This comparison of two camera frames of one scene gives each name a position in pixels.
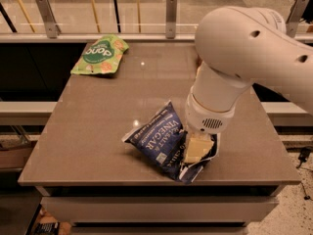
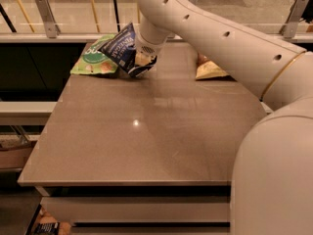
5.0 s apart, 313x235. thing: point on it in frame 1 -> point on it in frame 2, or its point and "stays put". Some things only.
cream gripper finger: x=198 y=146 -> x=142 y=59
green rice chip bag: x=101 y=57 stays put
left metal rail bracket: x=53 y=29 stays put
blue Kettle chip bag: x=164 y=139 -> x=120 y=50
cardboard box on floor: x=15 y=157 stays put
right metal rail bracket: x=296 y=14 stays put
